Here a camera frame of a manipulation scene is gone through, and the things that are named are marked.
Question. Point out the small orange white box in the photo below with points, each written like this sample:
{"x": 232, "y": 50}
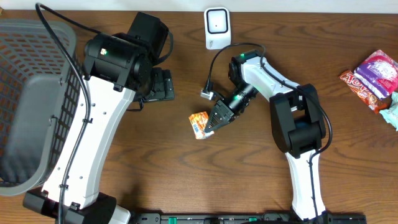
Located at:
{"x": 198, "y": 122}

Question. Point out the teal snack wrapper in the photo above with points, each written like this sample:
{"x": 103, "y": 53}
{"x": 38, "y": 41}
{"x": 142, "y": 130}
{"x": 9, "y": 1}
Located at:
{"x": 390, "y": 115}

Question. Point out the orange snack bar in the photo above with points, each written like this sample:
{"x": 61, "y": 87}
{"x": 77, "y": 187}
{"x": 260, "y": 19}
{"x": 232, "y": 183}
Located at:
{"x": 374, "y": 103}

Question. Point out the purple red snack packet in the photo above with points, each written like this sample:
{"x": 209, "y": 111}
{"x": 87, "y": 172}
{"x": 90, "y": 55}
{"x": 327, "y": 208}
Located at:
{"x": 378, "y": 73}

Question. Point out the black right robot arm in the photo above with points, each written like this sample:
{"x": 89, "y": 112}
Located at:
{"x": 298, "y": 124}

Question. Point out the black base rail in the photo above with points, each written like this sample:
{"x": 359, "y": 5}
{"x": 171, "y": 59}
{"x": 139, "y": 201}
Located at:
{"x": 273, "y": 217}

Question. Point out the white barcode scanner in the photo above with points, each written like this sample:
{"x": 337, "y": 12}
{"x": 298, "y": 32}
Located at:
{"x": 217, "y": 28}

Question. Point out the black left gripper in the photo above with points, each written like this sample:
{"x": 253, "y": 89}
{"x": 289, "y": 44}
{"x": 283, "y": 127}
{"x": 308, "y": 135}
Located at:
{"x": 166, "y": 86}

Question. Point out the grey plastic basket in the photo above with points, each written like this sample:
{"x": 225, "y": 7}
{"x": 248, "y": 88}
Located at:
{"x": 39, "y": 96}

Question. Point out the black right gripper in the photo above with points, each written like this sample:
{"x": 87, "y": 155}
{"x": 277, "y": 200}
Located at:
{"x": 224, "y": 112}

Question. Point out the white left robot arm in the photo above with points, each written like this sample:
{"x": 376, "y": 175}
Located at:
{"x": 118, "y": 70}

